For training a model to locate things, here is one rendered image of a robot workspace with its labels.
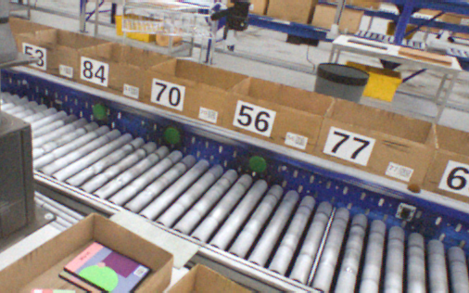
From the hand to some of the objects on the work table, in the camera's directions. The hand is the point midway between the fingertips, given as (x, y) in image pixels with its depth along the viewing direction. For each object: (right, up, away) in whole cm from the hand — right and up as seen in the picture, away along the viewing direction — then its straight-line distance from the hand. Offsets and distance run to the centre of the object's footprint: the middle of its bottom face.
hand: (225, 47), depth 177 cm
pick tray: (-14, -91, -89) cm, 128 cm away
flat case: (-38, -75, -68) cm, 108 cm away
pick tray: (-43, -80, -75) cm, 118 cm away
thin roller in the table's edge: (-60, -64, -42) cm, 97 cm away
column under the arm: (-75, -65, -52) cm, 112 cm away
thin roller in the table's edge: (-58, -63, -40) cm, 95 cm away
